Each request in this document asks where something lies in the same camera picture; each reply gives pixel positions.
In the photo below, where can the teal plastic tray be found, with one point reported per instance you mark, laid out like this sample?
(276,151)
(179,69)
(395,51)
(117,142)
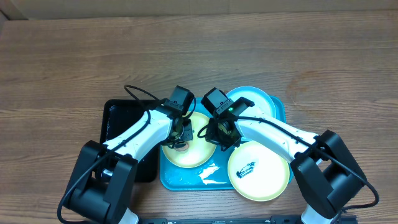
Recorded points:
(212,175)

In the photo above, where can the black plastic tray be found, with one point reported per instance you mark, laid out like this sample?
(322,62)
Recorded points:
(118,116)

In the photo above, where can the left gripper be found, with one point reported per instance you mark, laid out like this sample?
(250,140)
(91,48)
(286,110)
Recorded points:
(188,135)

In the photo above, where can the dark sponge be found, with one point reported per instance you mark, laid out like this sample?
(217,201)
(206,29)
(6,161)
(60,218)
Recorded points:
(181,146)

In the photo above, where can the light blue plate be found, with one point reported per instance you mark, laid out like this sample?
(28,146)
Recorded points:
(258,96)

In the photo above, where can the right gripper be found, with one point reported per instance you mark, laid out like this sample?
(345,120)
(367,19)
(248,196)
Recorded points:
(214,136)

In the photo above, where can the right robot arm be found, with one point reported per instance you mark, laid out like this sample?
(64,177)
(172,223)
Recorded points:
(327,174)

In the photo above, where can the yellow-green plate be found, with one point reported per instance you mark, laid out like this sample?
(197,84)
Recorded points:
(197,152)
(257,173)

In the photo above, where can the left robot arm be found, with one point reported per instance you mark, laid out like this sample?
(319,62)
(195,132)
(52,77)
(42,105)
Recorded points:
(101,183)

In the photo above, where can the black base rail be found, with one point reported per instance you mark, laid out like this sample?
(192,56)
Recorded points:
(278,219)

